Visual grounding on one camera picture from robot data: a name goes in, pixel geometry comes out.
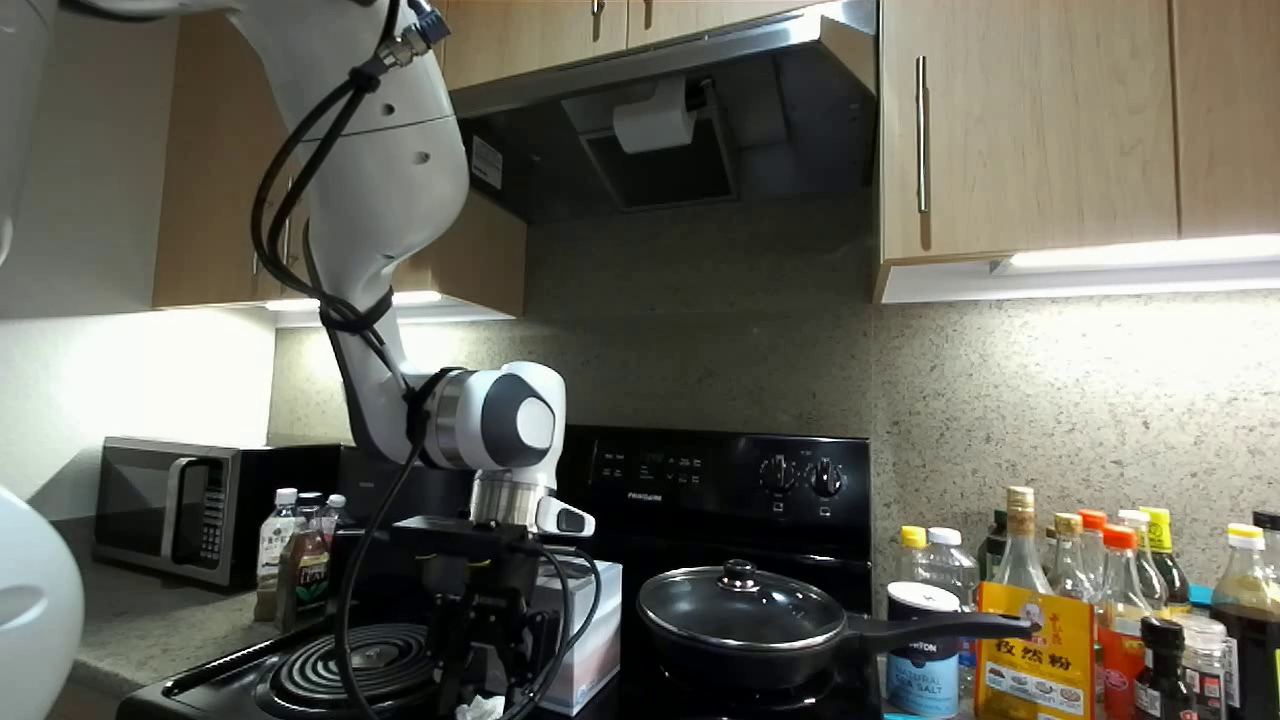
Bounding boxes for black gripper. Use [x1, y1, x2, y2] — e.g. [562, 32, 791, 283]
[420, 549, 544, 720]

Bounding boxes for pale blue grey tissue box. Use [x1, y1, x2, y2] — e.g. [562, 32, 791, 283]
[530, 552, 628, 720]

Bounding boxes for small coil burner silver centre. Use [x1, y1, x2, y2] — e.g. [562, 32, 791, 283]
[257, 620, 452, 720]

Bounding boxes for spice jars by microwave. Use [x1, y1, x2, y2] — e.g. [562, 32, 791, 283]
[281, 489, 334, 631]

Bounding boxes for black frying pan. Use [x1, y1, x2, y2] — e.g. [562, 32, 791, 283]
[636, 559, 1049, 694]

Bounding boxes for clear bottle white cap label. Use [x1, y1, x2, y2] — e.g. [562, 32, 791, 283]
[250, 483, 305, 626]

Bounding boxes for glass pan lid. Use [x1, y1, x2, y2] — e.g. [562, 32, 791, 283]
[636, 554, 851, 657]

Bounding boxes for black electric stove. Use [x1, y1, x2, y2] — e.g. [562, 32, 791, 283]
[116, 418, 882, 720]

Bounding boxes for black stove knob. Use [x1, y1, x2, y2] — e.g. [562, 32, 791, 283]
[806, 456, 851, 500]
[757, 448, 800, 494]

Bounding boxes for black silver microwave oven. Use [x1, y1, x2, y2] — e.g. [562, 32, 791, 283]
[92, 430, 342, 597]

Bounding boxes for blue canister white lid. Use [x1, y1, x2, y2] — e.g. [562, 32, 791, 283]
[882, 575, 966, 720]

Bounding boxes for clear bottle yellow cap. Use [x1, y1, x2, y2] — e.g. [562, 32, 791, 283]
[886, 518, 934, 593]

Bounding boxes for dark green glass bottle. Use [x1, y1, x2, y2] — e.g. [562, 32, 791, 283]
[976, 507, 1014, 586]

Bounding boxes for yellow labelled oil jug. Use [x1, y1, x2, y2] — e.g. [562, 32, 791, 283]
[971, 581, 1104, 720]

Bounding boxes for tall bottle tan cap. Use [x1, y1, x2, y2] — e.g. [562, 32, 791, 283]
[995, 480, 1059, 599]

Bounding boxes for white hood light cover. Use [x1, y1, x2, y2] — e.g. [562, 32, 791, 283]
[609, 75, 709, 160]

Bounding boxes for steel range hood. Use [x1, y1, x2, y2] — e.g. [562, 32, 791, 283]
[429, 0, 882, 227]

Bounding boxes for slim bottle orange cap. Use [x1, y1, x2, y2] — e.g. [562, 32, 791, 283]
[1074, 503, 1117, 554]

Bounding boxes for red labelled bottle orange cap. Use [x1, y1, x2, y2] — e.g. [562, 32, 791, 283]
[1090, 518, 1152, 720]

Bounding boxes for light wood cabinet over hood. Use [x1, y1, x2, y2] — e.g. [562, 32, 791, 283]
[429, 0, 831, 96]

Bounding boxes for clear bottle pale cap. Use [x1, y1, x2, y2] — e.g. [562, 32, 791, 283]
[1117, 503, 1173, 614]

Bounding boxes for dark bottle black cap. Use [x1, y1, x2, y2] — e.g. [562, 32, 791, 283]
[1137, 610, 1192, 720]

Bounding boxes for dark bottle yellow-green cap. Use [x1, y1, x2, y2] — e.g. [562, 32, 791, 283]
[1145, 503, 1192, 606]

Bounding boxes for white labelled jar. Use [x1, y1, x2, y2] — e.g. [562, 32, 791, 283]
[1181, 610, 1240, 720]

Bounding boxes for dark soy sauce bottle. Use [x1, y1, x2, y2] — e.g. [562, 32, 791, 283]
[1208, 604, 1280, 720]

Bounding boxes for golden oil bottle yellow cap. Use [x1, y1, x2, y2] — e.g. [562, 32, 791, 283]
[1208, 518, 1280, 620]

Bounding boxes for long under-cabinet light strip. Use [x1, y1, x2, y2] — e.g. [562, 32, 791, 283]
[995, 231, 1280, 281]

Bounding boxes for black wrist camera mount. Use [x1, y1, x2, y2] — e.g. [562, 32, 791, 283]
[379, 511, 573, 554]

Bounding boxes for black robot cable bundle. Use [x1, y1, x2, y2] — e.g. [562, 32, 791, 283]
[249, 0, 609, 720]

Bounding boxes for light wood corner wall cabinet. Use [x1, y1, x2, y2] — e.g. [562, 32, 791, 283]
[148, 13, 530, 321]

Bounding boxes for long steel cabinet handle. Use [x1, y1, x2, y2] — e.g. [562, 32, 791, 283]
[913, 53, 934, 221]

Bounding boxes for light wood wall cabinet wide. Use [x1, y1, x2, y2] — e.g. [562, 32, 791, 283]
[870, 0, 1280, 309]

